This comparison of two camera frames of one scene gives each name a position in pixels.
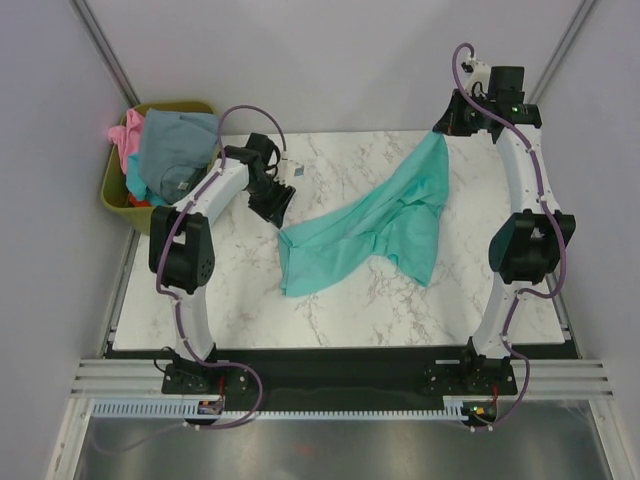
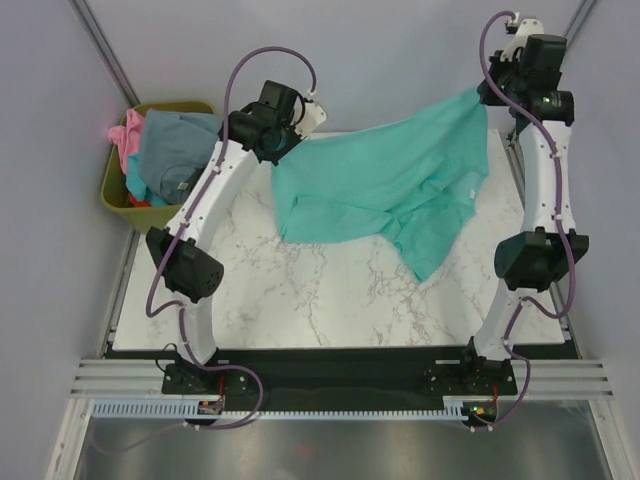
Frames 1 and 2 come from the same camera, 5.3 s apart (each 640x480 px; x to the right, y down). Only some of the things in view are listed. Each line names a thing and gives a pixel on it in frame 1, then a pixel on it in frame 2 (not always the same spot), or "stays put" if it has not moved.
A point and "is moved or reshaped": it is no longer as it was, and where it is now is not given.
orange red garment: (138, 203) stays put
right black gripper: (449, 123) to (498, 66)
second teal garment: (136, 185) stays put
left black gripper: (274, 211) to (295, 139)
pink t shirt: (130, 138) stays put
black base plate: (339, 379) stays put
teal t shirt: (397, 217) is moved or reshaped
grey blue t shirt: (174, 151) stays put
